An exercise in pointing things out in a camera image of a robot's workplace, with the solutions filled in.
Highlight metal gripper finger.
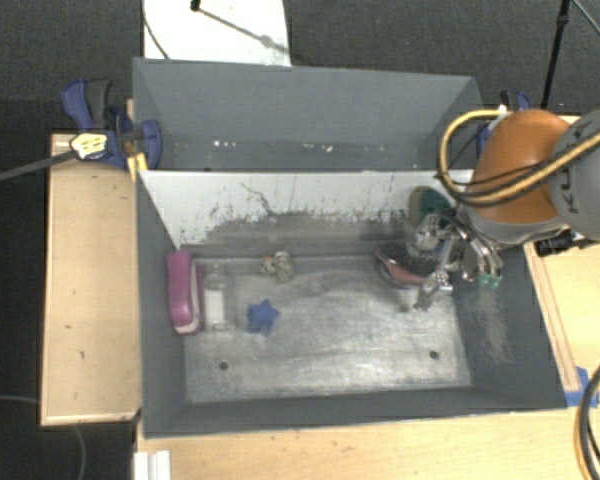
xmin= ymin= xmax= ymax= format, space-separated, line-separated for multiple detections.
xmin=413 ymin=269 xmax=455 ymax=313
xmin=411 ymin=212 xmax=448 ymax=255

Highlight teal and tan sponge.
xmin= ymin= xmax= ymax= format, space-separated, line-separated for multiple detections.
xmin=408 ymin=185 xmax=457 ymax=225

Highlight grey metal bin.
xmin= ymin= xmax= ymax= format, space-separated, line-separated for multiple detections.
xmin=131 ymin=56 xmax=569 ymax=439

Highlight blue star toy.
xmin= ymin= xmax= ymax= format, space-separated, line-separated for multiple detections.
xmin=245 ymin=298 xmax=282 ymax=337

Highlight clear glass shaker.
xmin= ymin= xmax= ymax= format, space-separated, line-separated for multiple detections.
xmin=202 ymin=262 xmax=232 ymax=333

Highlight pink stapler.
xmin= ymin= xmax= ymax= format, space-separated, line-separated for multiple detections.
xmin=165 ymin=249 xmax=205 ymax=336

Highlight black cylinder on white bracket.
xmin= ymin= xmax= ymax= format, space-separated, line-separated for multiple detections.
xmin=533 ymin=231 xmax=592 ymax=258

